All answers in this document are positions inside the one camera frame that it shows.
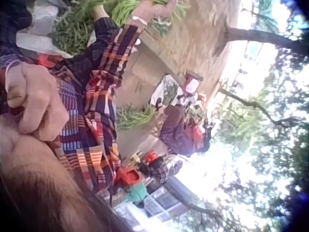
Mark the person's right hand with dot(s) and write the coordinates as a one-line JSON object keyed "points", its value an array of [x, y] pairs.
{"points": [[149, 9]]}

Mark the person's right fingers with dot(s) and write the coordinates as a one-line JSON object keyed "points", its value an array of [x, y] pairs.
{"points": [[169, 6]]}

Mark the concrete curb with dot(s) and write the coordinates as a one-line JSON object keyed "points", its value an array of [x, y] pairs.
{"points": [[147, 62]]}

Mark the white sack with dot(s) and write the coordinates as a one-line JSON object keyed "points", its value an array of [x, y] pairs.
{"points": [[164, 93]]}

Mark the thick tree trunk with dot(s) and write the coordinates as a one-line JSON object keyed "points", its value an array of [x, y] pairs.
{"points": [[256, 37]]}

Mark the heap of green beans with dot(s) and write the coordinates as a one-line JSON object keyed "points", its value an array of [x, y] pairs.
{"points": [[72, 33]]}

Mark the small pile of green beans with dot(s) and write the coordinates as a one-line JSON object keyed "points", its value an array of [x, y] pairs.
{"points": [[135, 117]]}

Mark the thin tree branch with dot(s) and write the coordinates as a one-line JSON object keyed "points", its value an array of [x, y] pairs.
{"points": [[253, 104]]}

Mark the white plastic bag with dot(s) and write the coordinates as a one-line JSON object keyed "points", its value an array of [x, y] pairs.
{"points": [[36, 33]]}

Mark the red plastic bucket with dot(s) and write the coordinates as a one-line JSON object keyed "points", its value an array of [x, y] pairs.
{"points": [[128, 177]]}

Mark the building with windows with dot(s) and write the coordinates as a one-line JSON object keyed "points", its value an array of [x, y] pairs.
{"points": [[164, 200]]}

